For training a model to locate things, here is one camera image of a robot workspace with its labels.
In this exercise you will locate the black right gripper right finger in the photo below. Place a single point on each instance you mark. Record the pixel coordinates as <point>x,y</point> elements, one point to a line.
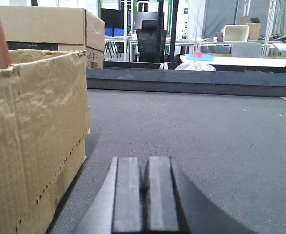
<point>175,205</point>

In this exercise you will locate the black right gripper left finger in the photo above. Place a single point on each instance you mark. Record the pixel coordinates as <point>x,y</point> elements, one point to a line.
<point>117,207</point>

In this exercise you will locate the brown cardboard box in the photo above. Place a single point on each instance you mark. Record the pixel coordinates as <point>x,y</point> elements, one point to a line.
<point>44,119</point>

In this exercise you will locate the black low platform edge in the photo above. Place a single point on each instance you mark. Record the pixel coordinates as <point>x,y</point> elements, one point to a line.
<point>225,80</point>

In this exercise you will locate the crumpled plastic bag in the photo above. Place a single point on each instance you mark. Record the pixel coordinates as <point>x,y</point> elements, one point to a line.
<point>194,66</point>

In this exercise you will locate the light blue tray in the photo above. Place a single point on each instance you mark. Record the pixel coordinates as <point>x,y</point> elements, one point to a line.
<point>204,57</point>

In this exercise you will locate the white table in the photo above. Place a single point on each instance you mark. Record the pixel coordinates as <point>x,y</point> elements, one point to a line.
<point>260,62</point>

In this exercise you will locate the pink small box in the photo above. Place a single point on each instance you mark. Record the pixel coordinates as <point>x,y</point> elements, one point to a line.
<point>197,54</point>

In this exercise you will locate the black mesh office chair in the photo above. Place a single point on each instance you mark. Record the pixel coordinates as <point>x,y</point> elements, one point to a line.
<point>147,42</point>

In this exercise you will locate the grey chair back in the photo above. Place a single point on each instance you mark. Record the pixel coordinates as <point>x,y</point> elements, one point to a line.
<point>246,50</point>

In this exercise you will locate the large Ecoflow cardboard box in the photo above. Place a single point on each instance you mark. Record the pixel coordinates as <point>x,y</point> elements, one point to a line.
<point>55,29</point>

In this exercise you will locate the open cardboard box on desk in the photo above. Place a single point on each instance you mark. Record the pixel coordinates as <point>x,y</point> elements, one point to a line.
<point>254,25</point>

